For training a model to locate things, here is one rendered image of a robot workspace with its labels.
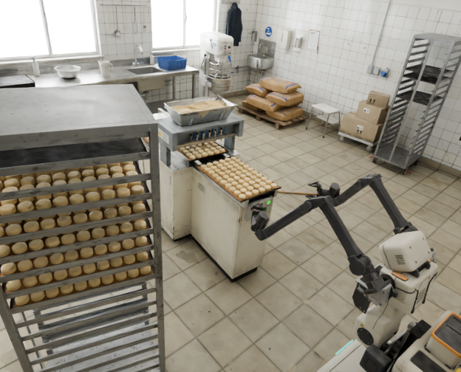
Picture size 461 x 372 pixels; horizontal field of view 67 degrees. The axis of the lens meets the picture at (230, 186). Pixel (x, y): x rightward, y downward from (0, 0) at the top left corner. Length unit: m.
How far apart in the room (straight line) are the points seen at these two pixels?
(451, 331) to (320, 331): 1.14
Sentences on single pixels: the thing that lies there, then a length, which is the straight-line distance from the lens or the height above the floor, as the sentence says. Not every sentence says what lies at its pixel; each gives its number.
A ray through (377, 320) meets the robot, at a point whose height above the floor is 0.76.
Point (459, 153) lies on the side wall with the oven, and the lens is 6.01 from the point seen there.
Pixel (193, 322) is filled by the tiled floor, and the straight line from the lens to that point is 2.84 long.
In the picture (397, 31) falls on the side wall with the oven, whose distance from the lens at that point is 6.14.
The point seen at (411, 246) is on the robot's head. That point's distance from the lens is 1.88.
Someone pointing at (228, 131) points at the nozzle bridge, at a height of 1.05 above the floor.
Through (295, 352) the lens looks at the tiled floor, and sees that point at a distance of 2.80.
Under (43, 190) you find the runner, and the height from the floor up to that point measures 1.59.
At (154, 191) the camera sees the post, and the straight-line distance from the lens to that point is 1.37.
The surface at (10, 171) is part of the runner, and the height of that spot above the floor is 1.68.
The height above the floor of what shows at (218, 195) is 0.77.
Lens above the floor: 2.28
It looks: 32 degrees down
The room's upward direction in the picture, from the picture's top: 5 degrees clockwise
